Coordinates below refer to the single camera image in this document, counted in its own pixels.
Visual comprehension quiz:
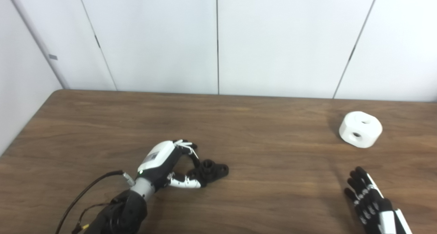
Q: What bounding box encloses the round white piece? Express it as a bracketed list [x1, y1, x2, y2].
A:
[339, 111, 383, 148]

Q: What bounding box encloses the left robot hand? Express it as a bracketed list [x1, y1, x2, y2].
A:
[137, 139, 206, 190]

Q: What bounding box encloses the black holder part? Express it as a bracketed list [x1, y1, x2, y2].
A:
[187, 160, 229, 187]

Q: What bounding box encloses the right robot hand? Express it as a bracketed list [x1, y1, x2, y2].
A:
[344, 166, 413, 234]

